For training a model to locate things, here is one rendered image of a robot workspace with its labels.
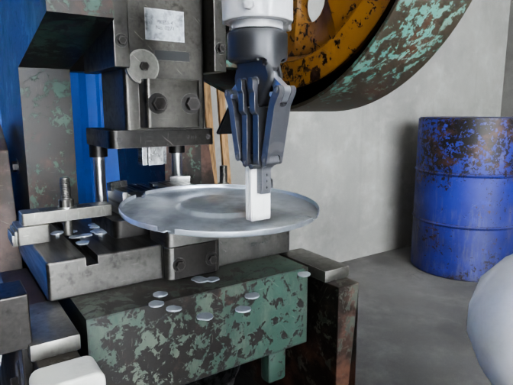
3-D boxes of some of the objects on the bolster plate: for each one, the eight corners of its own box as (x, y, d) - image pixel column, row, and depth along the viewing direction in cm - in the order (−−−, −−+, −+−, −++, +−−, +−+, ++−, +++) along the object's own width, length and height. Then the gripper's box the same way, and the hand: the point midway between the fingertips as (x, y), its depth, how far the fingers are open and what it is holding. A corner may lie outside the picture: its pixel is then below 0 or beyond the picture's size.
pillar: (108, 207, 93) (104, 136, 90) (97, 208, 92) (93, 136, 89) (105, 205, 95) (101, 135, 92) (94, 207, 93) (89, 135, 91)
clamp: (115, 232, 86) (112, 176, 84) (13, 247, 77) (7, 184, 75) (105, 225, 91) (102, 172, 89) (8, 238, 82) (2, 179, 80)
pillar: (185, 198, 102) (183, 133, 99) (175, 199, 101) (173, 134, 98) (180, 197, 104) (179, 133, 101) (171, 198, 103) (169, 133, 100)
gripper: (205, 34, 62) (209, 214, 65) (261, 17, 51) (262, 233, 55) (253, 39, 66) (254, 208, 70) (314, 24, 55) (312, 224, 59)
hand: (258, 192), depth 62 cm, fingers closed
